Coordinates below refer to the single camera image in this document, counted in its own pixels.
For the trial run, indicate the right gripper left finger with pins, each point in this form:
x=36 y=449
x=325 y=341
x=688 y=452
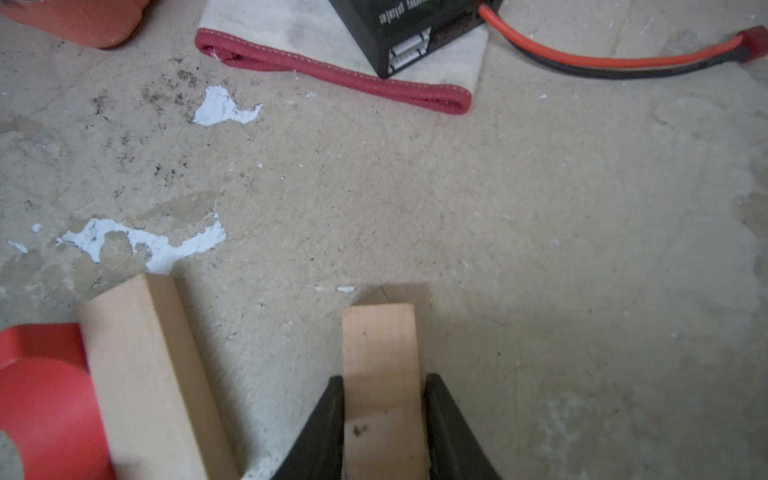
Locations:
x=317 y=452

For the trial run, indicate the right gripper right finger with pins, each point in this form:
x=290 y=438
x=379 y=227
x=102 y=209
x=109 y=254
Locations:
x=454 y=452

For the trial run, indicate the natural wood block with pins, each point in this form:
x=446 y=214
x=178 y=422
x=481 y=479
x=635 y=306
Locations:
x=156 y=405
x=384 y=432

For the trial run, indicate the black tool case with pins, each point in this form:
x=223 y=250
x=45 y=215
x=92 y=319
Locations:
x=89 y=23

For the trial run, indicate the red arch block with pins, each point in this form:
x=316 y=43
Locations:
x=49 y=409

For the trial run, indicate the black charger board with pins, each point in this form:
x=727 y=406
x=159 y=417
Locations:
x=393 y=34

